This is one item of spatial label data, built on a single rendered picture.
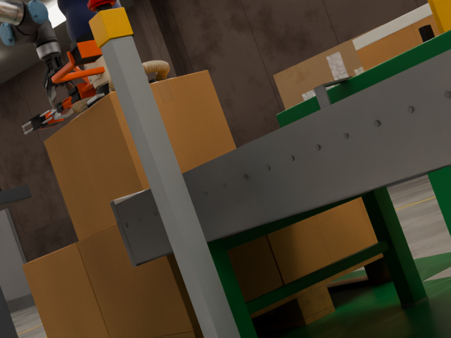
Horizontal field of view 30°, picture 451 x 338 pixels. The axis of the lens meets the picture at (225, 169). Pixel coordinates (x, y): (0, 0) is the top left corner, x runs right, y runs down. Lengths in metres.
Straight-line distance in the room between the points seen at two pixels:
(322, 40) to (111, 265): 8.94
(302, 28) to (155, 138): 9.93
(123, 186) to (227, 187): 0.79
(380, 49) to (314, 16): 7.74
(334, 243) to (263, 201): 1.15
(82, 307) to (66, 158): 0.61
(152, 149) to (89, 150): 0.99
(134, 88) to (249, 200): 0.38
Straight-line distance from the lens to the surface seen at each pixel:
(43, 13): 3.27
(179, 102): 2.82
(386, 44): 4.01
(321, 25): 11.70
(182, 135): 2.79
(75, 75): 2.94
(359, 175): 1.71
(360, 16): 11.44
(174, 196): 1.94
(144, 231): 2.43
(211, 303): 1.95
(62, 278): 3.42
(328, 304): 3.02
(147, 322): 2.93
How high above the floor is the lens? 0.47
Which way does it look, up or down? 3 degrees up
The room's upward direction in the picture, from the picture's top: 20 degrees counter-clockwise
